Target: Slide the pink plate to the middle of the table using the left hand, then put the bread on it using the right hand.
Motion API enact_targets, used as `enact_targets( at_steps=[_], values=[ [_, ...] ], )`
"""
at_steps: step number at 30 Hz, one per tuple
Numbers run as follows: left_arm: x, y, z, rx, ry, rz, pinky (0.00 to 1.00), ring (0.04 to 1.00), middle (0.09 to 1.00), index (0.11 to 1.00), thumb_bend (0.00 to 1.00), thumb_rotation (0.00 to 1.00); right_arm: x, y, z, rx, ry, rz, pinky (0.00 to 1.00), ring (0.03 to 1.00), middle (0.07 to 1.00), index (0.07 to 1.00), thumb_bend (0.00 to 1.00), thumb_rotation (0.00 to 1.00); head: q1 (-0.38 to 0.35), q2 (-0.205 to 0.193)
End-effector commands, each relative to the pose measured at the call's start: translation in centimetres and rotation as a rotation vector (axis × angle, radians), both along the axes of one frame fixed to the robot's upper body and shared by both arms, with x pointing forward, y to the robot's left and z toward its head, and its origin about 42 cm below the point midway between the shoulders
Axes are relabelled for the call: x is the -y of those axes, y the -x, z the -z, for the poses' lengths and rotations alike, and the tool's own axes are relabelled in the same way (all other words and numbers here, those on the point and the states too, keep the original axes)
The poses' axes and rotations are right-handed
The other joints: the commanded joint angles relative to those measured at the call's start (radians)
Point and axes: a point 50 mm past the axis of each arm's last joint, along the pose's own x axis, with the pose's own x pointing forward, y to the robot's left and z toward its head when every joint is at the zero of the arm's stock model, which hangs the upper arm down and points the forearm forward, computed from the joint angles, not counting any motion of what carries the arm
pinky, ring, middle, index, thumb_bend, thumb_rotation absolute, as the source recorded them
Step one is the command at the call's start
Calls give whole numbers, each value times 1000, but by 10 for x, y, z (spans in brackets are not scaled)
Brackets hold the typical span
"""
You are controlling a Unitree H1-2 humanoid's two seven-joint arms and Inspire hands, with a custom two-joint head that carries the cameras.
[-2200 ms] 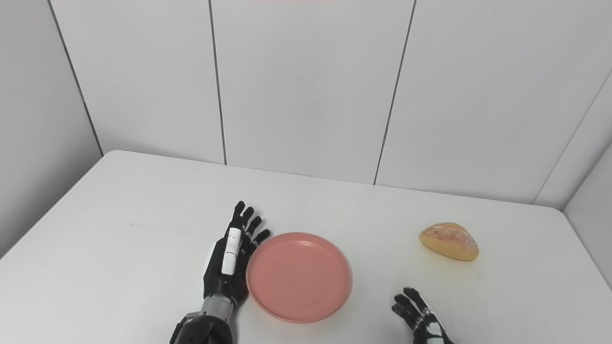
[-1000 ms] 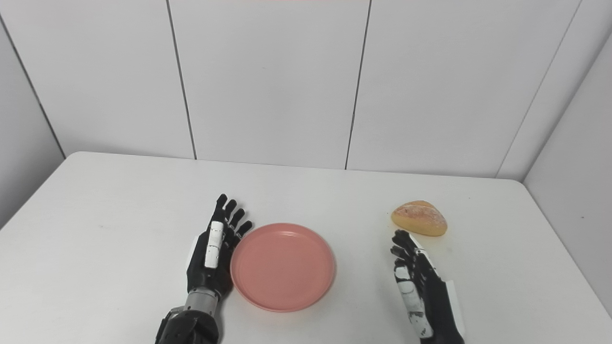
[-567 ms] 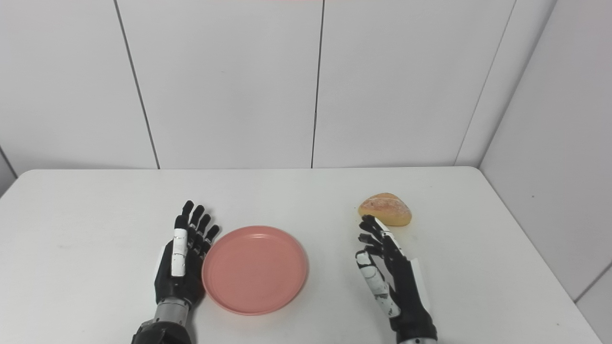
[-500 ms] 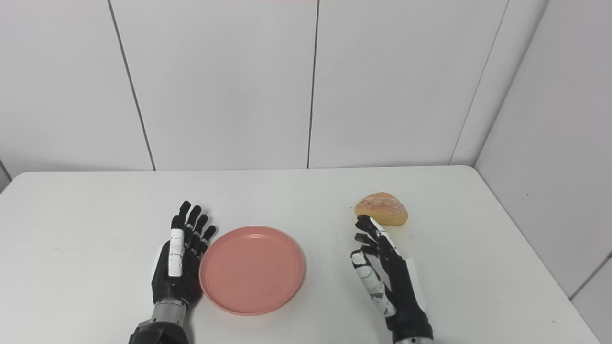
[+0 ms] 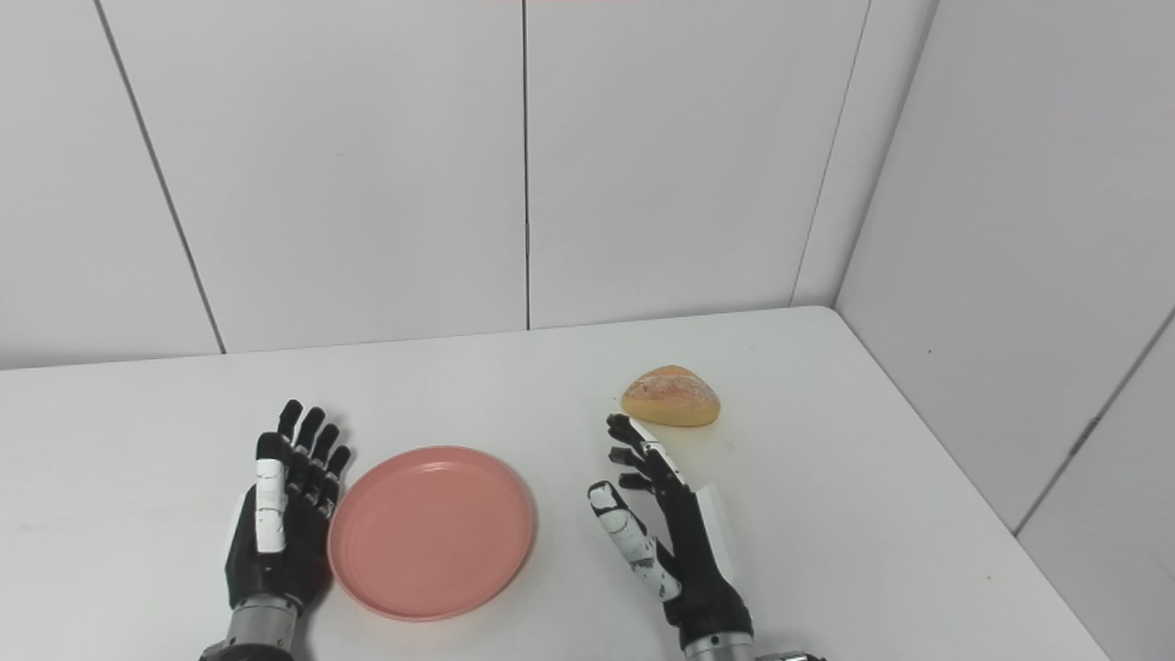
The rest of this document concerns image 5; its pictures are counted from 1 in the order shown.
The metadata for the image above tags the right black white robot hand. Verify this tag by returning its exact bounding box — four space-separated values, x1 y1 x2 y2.
587 412 756 654

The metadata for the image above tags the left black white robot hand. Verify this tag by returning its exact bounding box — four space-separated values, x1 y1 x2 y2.
224 398 353 613

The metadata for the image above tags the pink round plate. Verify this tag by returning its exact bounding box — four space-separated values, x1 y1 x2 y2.
327 446 538 623

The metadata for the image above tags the golden bread roll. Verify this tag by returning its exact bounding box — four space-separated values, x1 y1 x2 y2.
620 364 722 429

